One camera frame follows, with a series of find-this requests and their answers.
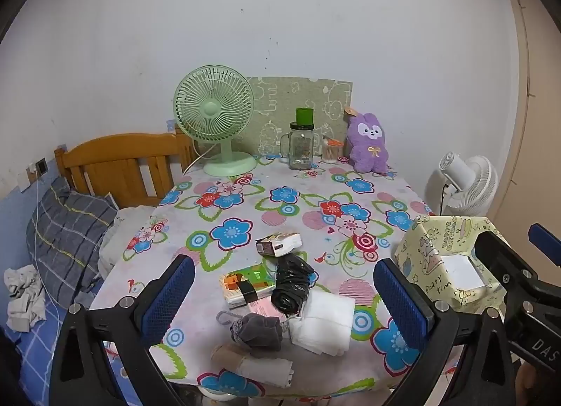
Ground purple plush bunny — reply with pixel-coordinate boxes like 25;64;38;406
344;108;398;175

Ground blue checked bed sheet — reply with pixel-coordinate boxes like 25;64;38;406
0;168;132;406

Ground black plastic bag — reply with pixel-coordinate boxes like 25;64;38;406
270;253;317;318

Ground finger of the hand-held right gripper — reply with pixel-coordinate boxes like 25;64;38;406
528;224;561;267
474;231;539;302

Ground yellow cartoon paper box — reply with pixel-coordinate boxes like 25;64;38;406
394;214;512;314

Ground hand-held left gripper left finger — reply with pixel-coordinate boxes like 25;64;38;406
48;254;196;406

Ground wooden bed headboard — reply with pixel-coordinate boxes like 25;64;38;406
54;124;199;209

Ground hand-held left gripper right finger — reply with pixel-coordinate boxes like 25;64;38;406
372;258;515;406

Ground green desk fan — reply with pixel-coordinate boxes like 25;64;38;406
173;65;258;178

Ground white folded gauze cloth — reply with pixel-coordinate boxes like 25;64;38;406
288;291;357;357

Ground grey sock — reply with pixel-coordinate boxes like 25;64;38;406
216;310;284;348

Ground beige white rolled cloth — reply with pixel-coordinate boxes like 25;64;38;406
210;343;296;388

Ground yellow cartoon tissue packet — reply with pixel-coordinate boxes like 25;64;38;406
255;232;304;258

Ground green cartoon patterned board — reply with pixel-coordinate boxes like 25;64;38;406
234;76;354;158

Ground floral tablecloth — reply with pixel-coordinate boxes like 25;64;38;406
88;154;466;399

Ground grey plaid pillow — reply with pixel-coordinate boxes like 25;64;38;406
26;177;119;309

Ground crumpled white grey clothes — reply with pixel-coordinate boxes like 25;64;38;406
4;265;47;332

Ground white fan power cable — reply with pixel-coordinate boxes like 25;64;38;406
181;142;218;175

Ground beige door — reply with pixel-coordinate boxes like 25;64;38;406
487;0;561;235

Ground glass mug jar green lid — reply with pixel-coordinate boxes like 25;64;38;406
279;108;326;171

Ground white floor fan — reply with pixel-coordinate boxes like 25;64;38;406
424;151;500;218

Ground cotton swab container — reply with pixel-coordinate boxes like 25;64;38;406
322;138;344;165

